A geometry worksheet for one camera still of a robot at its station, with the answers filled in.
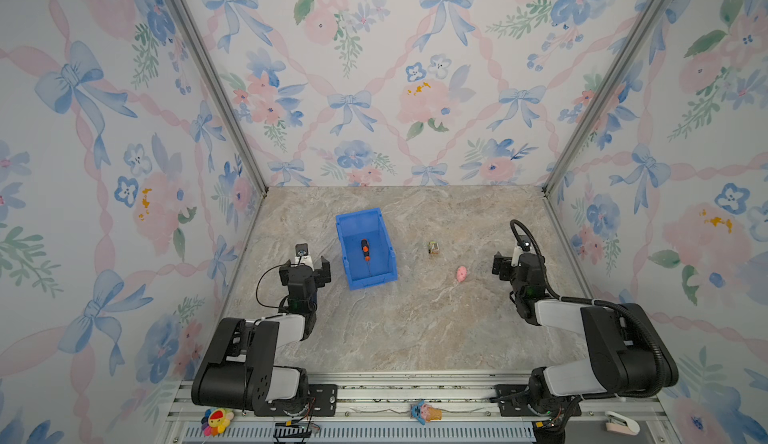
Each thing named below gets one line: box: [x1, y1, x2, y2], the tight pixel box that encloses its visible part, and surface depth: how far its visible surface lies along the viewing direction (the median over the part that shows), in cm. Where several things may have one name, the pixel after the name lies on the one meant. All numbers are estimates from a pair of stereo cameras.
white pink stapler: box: [605, 410, 641, 436], surface depth 71 cm
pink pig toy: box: [456, 266, 468, 283], surface depth 97 cm
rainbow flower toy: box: [201, 408, 234, 437], surface depth 72 cm
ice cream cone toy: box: [411, 400, 443, 425], surface depth 72 cm
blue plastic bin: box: [336, 207, 398, 291], surface depth 102 cm
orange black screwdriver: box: [361, 238, 371, 262], surface depth 102 cm
